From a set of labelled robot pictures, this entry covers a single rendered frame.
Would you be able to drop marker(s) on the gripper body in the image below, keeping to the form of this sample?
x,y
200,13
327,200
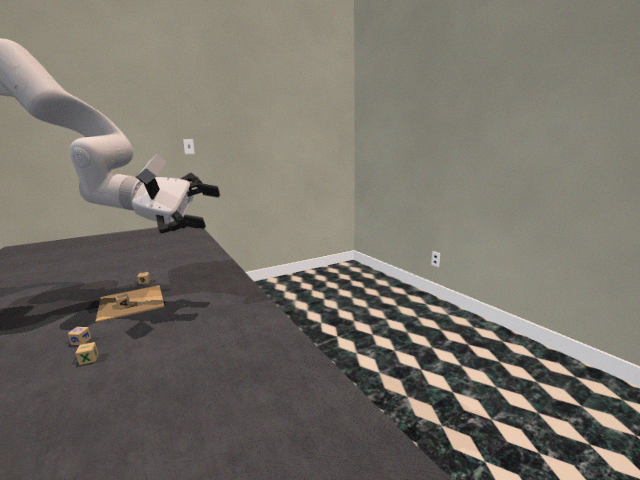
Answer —
x,y
172,196

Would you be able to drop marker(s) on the orange flat mat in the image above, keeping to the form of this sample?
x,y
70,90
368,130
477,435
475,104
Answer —
x,y
140,301

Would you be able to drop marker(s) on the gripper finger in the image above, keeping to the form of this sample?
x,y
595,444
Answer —
x,y
181,222
208,190

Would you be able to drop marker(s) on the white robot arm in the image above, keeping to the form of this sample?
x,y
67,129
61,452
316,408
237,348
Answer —
x,y
104,147

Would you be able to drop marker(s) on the tan block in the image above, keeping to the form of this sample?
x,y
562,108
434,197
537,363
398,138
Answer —
x,y
122,301
87,353
79,335
143,278

